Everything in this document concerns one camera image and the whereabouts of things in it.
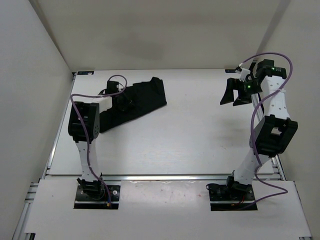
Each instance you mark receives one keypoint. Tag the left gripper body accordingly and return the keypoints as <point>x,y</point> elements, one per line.
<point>122,102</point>

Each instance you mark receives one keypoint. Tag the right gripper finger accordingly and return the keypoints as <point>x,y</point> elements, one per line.
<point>242,101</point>
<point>228,96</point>

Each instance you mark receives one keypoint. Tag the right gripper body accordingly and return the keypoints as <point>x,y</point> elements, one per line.
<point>246,89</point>

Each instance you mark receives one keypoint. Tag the black pleated skirt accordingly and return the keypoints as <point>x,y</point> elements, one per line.
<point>148,96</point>

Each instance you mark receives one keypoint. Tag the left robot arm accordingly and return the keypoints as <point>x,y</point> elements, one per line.
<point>84,128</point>

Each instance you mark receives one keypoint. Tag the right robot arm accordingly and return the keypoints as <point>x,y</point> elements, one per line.
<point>271,128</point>

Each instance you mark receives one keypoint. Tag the right blue corner label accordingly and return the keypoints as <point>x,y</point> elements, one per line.
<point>229,71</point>

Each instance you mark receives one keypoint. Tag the blue corner label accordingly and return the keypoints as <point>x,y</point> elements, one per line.
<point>229,71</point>
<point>84,73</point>

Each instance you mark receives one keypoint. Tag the left blue corner label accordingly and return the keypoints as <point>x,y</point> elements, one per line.
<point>84,73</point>

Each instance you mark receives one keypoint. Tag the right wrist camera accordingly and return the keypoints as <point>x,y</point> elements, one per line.
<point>243,73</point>

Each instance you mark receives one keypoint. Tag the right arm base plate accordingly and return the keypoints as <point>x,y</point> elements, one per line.
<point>223,198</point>

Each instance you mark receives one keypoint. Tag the front aluminium rail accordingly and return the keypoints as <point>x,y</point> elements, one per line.
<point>167,177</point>

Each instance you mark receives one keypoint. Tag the left aluminium rail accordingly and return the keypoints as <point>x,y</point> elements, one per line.
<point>19,232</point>

